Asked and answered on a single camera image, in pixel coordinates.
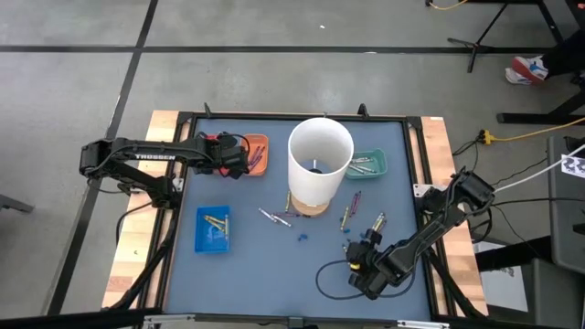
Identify black tripod stand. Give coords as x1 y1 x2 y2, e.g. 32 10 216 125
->
446 0 568 74

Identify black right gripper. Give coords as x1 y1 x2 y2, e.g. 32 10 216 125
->
346 229 399 302

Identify person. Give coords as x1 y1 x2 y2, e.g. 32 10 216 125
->
505 29 585 87

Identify black right camera cable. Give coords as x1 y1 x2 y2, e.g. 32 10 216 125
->
314 259 417 302

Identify red plastic basket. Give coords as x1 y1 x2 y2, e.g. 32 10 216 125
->
200 132 234 177

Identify black desk leg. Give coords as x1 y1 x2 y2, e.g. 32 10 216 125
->
496 84 585 125

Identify teal plastic bin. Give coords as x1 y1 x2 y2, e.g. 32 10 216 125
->
345 148 388 181

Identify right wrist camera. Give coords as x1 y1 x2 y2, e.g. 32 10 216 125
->
346 259 366 289

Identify white lamp wooden base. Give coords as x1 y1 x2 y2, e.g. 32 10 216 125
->
287 116 356 218

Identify white cable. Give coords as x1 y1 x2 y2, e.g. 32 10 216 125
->
494 143 585 193

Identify grey furniture leg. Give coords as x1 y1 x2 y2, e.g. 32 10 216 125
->
0 194 36 215

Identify yellow floor cable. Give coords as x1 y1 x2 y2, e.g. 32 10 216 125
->
427 0 470 11

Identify white box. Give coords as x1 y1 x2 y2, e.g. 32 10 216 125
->
474 241 531 314

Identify yellow extension cord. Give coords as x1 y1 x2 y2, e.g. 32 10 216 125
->
477 116 585 145

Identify grey cart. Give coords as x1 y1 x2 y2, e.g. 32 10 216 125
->
546 134 585 275

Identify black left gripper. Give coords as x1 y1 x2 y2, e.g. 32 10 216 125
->
199 132 251 181

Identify blue plastic basket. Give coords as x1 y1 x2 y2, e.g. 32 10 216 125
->
194 206 231 255

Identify blue-grey table mat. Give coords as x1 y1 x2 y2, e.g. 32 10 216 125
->
163 117 433 321

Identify dark grey bin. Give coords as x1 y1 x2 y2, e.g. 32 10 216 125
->
520 258 585 329

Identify orange plastic bin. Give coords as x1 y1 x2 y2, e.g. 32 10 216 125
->
237 133 270 177

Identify white marker tag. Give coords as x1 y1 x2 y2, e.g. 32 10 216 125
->
559 154 585 179

